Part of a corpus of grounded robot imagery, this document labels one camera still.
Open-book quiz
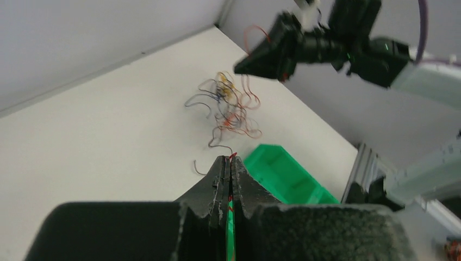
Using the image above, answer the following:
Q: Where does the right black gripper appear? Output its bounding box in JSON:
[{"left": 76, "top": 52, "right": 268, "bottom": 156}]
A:
[{"left": 233, "top": 12, "right": 346, "bottom": 81}]

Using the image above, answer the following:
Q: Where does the aluminium frame rail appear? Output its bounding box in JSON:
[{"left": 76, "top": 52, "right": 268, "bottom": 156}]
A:
[{"left": 341, "top": 139, "right": 460, "bottom": 235}]

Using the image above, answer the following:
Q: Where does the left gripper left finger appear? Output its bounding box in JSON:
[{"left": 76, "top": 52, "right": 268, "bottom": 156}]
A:
[{"left": 26, "top": 156, "right": 231, "bottom": 260}]

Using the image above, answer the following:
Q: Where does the red wire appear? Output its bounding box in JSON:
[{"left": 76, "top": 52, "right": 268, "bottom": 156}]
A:
[{"left": 228, "top": 24, "right": 289, "bottom": 217}]

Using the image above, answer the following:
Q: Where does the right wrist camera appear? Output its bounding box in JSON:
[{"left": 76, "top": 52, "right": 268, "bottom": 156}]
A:
[{"left": 292, "top": 0, "right": 320, "bottom": 31}]

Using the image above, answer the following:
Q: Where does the green six-compartment tray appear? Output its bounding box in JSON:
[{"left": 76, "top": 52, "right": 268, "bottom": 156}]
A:
[{"left": 225, "top": 144, "right": 341, "bottom": 261}]

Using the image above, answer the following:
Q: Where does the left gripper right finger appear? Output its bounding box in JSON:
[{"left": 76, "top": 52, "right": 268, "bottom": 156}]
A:
[{"left": 230, "top": 157, "right": 418, "bottom": 260}]

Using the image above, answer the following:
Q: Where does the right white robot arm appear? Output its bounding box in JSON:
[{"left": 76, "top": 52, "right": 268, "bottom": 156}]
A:
[{"left": 233, "top": 1, "right": 460, "bottom": 211}]

